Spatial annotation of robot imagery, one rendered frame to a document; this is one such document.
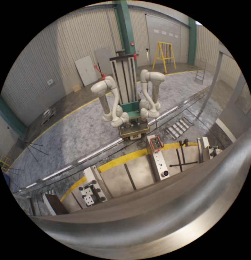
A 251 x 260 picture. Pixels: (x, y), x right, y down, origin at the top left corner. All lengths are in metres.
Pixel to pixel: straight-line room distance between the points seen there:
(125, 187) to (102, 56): 6.81
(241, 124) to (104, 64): 7.79
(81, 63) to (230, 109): 7.24
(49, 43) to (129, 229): 7.06
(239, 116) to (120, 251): 3.74
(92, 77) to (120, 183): 5.86
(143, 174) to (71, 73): 6.51
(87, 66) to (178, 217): 6.10
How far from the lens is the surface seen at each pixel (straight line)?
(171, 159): 1.76
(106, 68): 6.84
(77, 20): 7.21
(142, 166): 1.63
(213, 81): 3.62
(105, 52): 6.78
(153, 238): 0.17
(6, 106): 9.12
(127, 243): 0.18
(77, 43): 6.64
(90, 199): 1.26
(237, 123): 3.81
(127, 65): 1.43
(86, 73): 6.07
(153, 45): 9.04
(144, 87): 1.21
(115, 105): 1.19
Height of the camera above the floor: 1.91
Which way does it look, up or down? 53 degrees down
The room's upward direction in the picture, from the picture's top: 14 degrees counter-clockwise
